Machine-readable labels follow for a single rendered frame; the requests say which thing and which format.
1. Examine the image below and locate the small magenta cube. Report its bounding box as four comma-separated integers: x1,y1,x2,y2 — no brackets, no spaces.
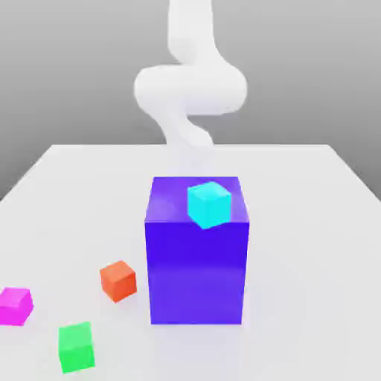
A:
0,286,34,327

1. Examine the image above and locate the small orange cube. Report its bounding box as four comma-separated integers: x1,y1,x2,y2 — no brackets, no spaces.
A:
99,260,138,304

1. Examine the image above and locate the small cyan cube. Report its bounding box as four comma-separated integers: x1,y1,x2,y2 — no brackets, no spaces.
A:
187,180,232,231

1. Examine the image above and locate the small green cube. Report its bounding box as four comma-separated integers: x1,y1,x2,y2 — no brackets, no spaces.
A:
58,321,96,374

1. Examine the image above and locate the large purple box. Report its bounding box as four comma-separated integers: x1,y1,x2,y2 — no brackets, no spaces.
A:
144,176,250,326

